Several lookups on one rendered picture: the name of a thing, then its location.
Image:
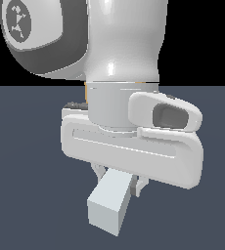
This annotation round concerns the orange box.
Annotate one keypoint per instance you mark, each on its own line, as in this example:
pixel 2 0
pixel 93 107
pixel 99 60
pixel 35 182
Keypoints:
pixel 85 91

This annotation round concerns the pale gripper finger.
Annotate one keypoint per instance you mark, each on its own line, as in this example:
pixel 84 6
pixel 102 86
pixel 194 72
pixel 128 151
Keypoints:
pixel 138 187
pixel 98 169

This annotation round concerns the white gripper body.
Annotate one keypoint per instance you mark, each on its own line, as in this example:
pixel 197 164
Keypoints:
pixel 124 156

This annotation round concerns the pale grey rectangular peg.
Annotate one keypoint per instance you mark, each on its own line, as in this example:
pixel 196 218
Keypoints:
pixel 108 201

